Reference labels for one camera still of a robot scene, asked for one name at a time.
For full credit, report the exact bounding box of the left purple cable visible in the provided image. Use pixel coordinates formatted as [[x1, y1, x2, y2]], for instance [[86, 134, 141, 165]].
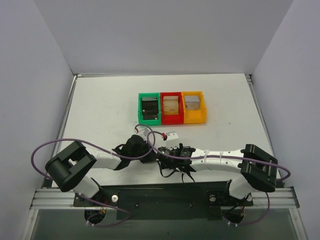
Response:
[[30, 124, 157, 227]]

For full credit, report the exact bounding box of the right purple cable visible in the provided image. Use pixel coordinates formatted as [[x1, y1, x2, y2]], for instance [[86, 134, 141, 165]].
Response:
[[146, 131, 292, 227]]

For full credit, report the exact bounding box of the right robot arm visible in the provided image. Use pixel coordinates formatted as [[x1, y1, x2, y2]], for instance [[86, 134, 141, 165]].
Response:
[[157, 144, 278, 205]]

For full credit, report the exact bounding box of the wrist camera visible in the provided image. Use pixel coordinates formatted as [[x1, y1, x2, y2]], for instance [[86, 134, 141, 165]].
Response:
[[135, 127, 150, 141], [163, 131, 180, 150]]

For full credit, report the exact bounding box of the grey cards stack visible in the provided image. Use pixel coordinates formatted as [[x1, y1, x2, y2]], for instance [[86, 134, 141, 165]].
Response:
[[184, 95, 201, 111]]

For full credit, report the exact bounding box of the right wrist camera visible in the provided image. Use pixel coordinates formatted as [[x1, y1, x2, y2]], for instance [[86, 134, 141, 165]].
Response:
[[163, 131, 180, 150]]

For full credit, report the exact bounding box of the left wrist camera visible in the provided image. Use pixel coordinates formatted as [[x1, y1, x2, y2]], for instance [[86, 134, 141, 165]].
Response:
[[135, 127, 150, 141]]

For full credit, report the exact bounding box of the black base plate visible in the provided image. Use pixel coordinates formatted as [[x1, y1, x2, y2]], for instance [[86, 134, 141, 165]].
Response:
[[72, 181, 255, 222]]

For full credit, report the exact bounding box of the purple cable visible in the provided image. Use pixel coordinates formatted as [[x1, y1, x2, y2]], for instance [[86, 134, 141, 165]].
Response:
[[146, 131, 292, 227], [30, 124, 157, 227]]

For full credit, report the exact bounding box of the beige cards stack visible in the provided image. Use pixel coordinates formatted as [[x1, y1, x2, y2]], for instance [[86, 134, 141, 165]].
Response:
[[162, 96, 179, 115]]

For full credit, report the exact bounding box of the yellow plastic bin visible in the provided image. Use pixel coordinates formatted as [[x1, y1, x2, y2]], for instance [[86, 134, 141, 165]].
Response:
[[181, 91, 207, 125]]

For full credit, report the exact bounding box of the aluminium frame rail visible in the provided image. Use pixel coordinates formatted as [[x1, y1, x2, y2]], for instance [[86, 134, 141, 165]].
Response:
[[30, 187, 300, 210]]

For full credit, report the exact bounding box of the green plastic bin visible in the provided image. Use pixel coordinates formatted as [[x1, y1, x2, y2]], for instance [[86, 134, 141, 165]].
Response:
[[137, 92, 162, 126]]

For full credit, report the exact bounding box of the black card holders stack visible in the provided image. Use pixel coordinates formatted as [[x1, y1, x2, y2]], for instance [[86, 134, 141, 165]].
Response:
[[141, 97, 159, 121]]

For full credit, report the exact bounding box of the red plastic bin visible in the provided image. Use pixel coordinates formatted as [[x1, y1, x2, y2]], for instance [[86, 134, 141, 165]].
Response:
[[160, 92, 184, 125]]

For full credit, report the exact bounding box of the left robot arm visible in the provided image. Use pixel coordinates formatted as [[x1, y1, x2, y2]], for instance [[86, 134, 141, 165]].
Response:
[[45, 134, 157, 206]]

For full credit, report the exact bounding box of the black strap loop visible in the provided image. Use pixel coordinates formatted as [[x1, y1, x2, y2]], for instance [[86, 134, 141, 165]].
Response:
[[158, 161, 197, 185]]

